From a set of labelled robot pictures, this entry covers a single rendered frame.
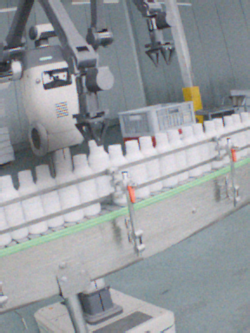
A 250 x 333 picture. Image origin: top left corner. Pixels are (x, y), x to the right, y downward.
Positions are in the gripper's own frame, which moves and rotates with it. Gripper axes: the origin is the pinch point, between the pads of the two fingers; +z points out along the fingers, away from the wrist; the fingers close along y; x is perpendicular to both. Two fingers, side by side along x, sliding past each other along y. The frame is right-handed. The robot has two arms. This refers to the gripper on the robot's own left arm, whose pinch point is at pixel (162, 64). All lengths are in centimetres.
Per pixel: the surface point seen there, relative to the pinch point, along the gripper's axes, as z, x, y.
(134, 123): 40, -119, 179
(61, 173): 26, 58, -18
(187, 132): 24.7, 10.7, -17.5
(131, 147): 24.8, 34.4, -17.5
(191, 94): 49, -705, 674
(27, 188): 27, 70, -19
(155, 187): 38, 28, -18
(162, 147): 27.2, 23.1, -17.9
